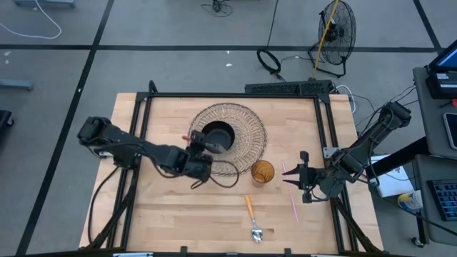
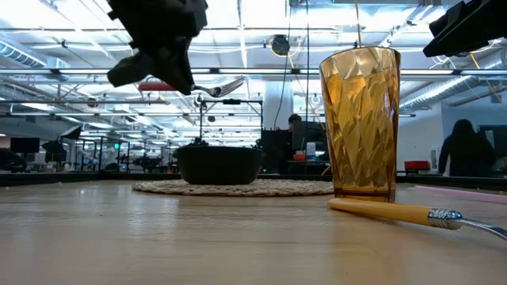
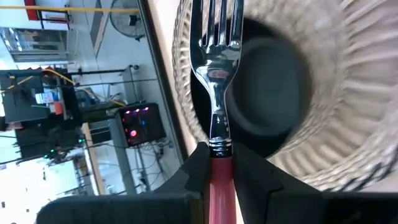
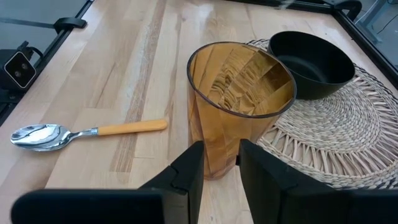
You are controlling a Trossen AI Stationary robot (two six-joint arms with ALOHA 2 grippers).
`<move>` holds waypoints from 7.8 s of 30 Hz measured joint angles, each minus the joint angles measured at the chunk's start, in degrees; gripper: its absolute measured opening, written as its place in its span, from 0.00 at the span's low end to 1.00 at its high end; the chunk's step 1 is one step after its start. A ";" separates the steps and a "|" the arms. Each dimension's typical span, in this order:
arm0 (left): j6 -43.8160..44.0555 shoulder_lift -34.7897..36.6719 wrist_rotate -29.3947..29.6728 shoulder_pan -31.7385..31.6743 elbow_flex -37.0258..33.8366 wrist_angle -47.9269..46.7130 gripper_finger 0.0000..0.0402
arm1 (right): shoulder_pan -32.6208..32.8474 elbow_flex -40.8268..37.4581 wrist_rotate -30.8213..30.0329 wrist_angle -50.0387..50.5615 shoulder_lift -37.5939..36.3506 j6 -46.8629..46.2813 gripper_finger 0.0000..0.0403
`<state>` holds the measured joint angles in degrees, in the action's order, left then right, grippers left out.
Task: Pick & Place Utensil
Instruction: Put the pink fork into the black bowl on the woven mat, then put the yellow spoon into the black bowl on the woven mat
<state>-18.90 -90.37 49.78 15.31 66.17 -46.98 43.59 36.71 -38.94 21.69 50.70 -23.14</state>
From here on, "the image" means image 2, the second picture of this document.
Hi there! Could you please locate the red-handled fork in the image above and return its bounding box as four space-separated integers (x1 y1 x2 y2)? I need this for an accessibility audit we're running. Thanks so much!
137 76 246 98

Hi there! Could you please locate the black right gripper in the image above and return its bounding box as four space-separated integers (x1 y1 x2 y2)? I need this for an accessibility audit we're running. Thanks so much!
422 0 507 59

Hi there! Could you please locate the red box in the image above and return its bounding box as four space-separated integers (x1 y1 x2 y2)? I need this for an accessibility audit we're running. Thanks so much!
403 160 431 174

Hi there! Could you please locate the person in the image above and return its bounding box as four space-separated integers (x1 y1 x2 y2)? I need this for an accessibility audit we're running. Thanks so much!
287 113 304 134
437 118 497 177

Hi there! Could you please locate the black aluminium table frame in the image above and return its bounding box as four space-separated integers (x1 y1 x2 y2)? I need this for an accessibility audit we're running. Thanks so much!
0 170 507 192

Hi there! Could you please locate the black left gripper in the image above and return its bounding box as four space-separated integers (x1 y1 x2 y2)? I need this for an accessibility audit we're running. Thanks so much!
106 0 209 97

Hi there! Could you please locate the black bowl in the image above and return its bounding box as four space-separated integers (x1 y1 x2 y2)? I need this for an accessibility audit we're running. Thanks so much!
176 145 265 186

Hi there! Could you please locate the black ceiling cable reel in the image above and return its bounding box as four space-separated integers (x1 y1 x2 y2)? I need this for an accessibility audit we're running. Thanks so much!
270 34 292 57

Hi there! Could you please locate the black metal frame stand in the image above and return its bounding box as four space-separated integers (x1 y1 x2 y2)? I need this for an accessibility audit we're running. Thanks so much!
199 98 264 150

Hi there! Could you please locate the yellow-handled spoon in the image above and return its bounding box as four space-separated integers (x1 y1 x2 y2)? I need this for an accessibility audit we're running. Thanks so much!
326 197 507 241

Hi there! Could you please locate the round woven placemat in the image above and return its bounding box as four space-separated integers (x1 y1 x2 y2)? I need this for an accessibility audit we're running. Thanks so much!
131 178 335 198

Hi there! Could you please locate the black computer monitor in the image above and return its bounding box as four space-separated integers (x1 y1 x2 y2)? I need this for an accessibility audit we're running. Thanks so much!
10 137 41 154

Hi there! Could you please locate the amber faceted glass tumbler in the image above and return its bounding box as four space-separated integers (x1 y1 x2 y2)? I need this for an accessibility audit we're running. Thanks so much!
318 46 402 204

